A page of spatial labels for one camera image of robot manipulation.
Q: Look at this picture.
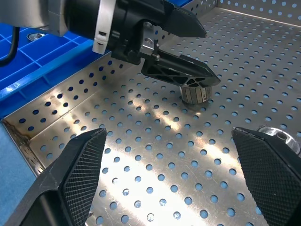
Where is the perforated steel tray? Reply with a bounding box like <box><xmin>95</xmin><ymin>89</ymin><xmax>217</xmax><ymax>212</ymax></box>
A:
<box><xmin>0</xmin><ymin>0</ymin><xmax>301</xmax><ymax>226</ymax></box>

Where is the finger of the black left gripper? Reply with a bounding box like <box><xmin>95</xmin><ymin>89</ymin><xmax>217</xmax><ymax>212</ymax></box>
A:
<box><xmin>141</xmin><ymin>48</ymin><xmax>221</xmax><ymax>88</ymax></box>
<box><xmin>163</xmin><ymin>0</ymin><xmax>208</xmax><ymax>39</ymax></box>

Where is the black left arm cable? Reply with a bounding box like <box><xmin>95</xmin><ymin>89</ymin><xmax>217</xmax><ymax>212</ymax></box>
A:
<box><xmin>0</xmin><ymin>26</ymin><xmax>21</xmax><ymax>67</ymax></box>

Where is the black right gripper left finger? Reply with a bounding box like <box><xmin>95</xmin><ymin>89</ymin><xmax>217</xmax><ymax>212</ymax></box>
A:
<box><xmin>4</xmin><ymin>128</ymin><xmax>107</xmax><ymax>226</ymax></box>

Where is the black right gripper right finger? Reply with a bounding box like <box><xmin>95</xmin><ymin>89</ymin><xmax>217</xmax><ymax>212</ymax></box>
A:
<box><xmin>231</xmin><ymin>127</ymin><xmax>301</xmax><ymax>226</ymax></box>

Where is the blue plastic tray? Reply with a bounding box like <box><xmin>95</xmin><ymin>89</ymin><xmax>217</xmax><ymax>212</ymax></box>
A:
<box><xmin>0</xmin><ymin>0</ymin><xmax>200</xmax><ymax>119</ymax></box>

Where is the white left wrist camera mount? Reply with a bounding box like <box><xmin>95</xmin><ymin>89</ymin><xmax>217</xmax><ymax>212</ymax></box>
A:
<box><xmin>92</xmin><ymin>0</ymin><xmax>116</xmax><ymax>54</ymax></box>

